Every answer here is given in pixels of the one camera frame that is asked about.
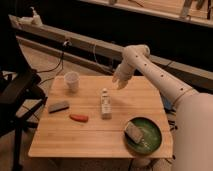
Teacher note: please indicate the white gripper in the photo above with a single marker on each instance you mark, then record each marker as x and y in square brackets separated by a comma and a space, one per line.
[122, 75]

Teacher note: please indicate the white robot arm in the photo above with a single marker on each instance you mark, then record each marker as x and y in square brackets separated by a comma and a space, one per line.
[193, 140]

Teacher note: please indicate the white tube bottle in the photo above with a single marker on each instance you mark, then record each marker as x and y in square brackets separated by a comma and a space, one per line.
[105, 104]

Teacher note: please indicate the translucent plastic cup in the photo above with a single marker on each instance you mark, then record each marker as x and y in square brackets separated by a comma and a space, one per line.
[72, 81]

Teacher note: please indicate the blue box under table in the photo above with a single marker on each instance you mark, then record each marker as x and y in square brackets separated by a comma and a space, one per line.
[168, 105]

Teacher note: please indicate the grey sponge on plate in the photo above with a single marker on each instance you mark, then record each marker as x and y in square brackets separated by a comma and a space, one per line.
[133, 132]

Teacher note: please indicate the orange carrot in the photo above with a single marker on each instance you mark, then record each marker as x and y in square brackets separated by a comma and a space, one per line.
[79, 118]

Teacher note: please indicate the green plate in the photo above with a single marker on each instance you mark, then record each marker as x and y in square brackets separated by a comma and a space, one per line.
[151, 140]

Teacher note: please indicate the white spray bottle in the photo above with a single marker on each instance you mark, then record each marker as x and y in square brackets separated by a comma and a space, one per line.
[36, 17]

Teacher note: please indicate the black chair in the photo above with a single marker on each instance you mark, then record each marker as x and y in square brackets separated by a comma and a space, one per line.
[18, 90]

